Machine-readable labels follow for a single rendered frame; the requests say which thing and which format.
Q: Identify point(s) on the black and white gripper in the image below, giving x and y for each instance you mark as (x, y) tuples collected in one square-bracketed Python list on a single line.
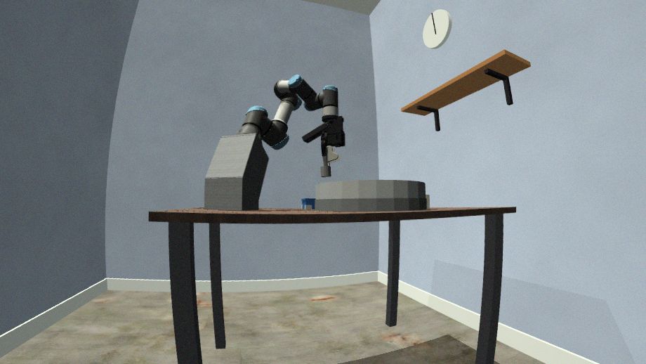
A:
[(332, 138)]

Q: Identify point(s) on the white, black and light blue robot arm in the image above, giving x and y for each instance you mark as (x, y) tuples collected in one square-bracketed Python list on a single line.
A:
[(274, 131)]

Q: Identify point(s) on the blue crate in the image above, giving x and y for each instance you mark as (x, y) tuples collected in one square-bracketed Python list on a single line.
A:
[(308, 203)]

